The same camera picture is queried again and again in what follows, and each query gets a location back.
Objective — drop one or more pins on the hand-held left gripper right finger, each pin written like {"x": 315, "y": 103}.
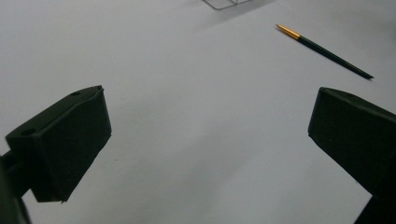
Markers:
{"x": 355, "y": 137}

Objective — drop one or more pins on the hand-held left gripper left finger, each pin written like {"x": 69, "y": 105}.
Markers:
{"x": 65, "y": 140}

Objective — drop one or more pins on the black pen with gold tip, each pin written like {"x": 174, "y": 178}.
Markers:
{"x": 327, "y": 53}

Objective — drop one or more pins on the clear acrylic pen holder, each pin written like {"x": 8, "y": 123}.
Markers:
{"x": 224, "y": 3}

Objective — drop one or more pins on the white table cover sheet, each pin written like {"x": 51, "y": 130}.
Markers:
{"x": 199, "y": 124}

